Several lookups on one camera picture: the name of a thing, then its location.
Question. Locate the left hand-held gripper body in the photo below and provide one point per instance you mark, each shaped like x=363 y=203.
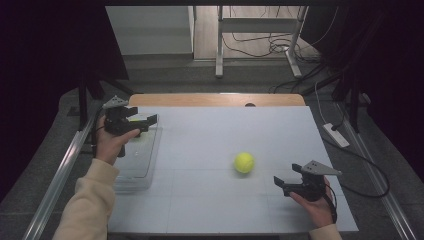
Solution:
x=118 y=123

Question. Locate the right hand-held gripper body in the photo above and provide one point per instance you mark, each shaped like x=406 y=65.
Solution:
x=308 y=190

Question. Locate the clear plastic container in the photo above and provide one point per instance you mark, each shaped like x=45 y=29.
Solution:
x=140 y=160

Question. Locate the person's right hand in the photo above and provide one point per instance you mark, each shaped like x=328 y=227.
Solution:
x=316 y=211

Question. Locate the person's left hand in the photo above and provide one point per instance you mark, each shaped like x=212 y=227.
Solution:
x=110 y=146

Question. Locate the black tripod stand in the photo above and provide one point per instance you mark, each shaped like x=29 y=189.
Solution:
x=354 y=100
x=82 y=100

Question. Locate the white power strip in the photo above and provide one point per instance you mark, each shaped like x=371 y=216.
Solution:
x=336 y=136

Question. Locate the white table mat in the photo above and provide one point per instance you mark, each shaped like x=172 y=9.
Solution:
x=213 y=200

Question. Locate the black table grommet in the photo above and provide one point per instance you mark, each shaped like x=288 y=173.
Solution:
x=250 y=105

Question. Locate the white cabinet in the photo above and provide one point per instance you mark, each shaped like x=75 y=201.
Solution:
x=150 y=30

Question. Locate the dark curtain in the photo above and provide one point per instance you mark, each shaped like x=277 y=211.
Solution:
x=400 y=83
x=40 y=66

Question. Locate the white metal stand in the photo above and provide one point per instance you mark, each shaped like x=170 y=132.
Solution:
x=219 y=43

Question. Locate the aluminium floor rail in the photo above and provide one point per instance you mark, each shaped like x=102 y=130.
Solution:
x=56 y=186
x=383 y=186

